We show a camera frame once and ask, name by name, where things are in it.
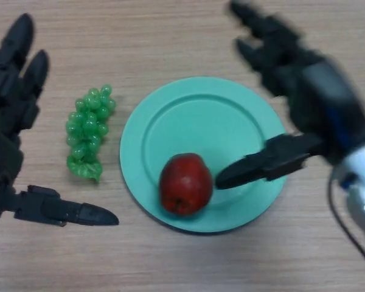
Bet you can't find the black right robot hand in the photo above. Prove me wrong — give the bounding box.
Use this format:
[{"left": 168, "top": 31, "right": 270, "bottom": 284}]
[{"left": 215, "top": 0, "right": 365, "bottom": 190}]

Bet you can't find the green round plate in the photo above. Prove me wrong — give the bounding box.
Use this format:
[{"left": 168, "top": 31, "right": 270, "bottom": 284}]
[{"left": 119, "top": 76, "right": 288, "bottom": 234}]

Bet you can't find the green grape bunch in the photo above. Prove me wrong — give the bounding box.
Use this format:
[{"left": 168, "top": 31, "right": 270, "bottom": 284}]
[{"left": 65, "top": 84, "right": 117, "bottom": 184}]

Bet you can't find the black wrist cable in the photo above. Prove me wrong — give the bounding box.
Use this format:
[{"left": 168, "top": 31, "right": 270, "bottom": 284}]
[{"left": 327, "top": 121, "right": 365, "bottom": 270}]

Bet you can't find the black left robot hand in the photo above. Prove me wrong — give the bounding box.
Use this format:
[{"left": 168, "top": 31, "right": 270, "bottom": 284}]
[{"left": 0, "top": 13, "right": 120, "bottom": 229}]

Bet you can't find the red apple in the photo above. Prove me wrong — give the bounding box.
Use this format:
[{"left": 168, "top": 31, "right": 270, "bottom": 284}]
[{"left": 159, "top": 153, "right": 214, "bottom": 217}]

